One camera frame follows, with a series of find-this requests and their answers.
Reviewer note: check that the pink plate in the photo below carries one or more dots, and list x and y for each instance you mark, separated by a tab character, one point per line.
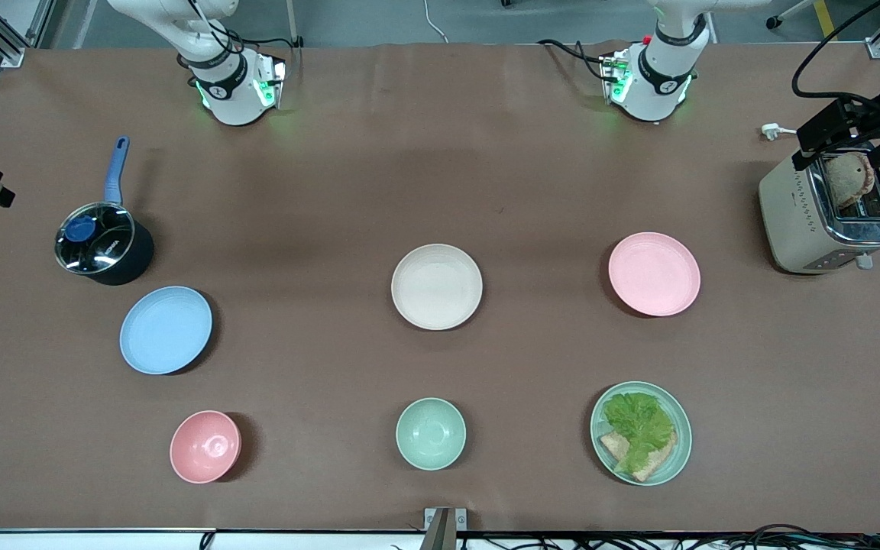
654	273

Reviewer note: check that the blue plate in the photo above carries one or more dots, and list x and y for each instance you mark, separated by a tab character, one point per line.
166	330

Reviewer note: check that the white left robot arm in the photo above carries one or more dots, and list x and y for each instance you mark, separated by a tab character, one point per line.
658	95

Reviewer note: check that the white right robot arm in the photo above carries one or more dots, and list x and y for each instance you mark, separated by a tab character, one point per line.
230	103

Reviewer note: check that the brown toast slice in toaster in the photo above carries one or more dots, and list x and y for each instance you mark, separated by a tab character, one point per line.
849	179

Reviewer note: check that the beige and chrome toaster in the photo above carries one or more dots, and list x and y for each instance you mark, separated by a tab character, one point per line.
799	221

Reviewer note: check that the glass lid with blue knob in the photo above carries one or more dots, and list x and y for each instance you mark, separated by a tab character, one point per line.
96	238

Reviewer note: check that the green lettuce leaf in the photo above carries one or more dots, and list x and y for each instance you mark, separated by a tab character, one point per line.
638	424

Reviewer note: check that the green plate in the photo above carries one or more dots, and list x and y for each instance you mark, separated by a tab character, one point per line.
681	451

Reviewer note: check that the small pink bowl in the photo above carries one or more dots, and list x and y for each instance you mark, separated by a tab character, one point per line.
205	447

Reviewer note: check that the brown bread slice on plate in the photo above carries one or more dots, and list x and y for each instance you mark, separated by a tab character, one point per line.
655	462

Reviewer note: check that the brown table cover sheet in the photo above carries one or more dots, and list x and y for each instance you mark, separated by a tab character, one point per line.
440	191

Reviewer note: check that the beige plate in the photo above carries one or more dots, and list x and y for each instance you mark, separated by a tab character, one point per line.
437	286

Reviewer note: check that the small green bowl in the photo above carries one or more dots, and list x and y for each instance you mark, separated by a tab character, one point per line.
431	433

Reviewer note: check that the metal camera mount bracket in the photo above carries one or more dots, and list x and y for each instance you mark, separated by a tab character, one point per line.
444	527

